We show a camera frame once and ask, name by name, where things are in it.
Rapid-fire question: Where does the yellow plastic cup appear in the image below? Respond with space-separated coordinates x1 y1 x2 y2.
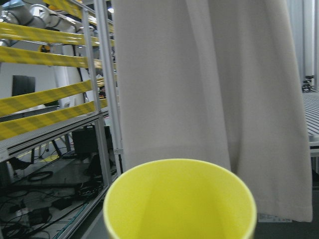
103 159 257 239

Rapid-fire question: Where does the neighbouring robot arm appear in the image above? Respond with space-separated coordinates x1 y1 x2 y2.
0 0 83 33

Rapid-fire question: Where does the beige hanging curtain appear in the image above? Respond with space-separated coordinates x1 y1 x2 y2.
113 0 313 222

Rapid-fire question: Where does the aluminium frame with yellow tape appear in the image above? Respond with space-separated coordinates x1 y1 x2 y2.
0 0 119 239

